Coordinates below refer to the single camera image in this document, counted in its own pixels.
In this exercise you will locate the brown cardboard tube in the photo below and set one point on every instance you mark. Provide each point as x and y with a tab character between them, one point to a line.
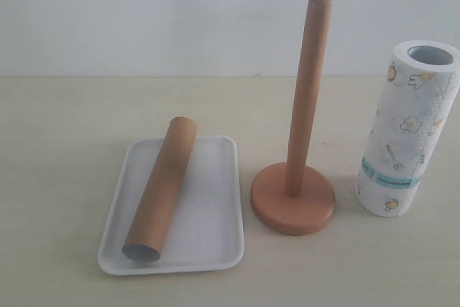
157	206

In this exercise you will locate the printed white paper towel roll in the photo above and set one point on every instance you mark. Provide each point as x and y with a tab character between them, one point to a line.
421	85

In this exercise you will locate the wooden paper towel holder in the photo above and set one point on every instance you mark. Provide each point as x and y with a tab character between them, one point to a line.
291	197

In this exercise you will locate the white rectangular plastic tray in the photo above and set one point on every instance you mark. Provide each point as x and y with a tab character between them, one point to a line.
206	232

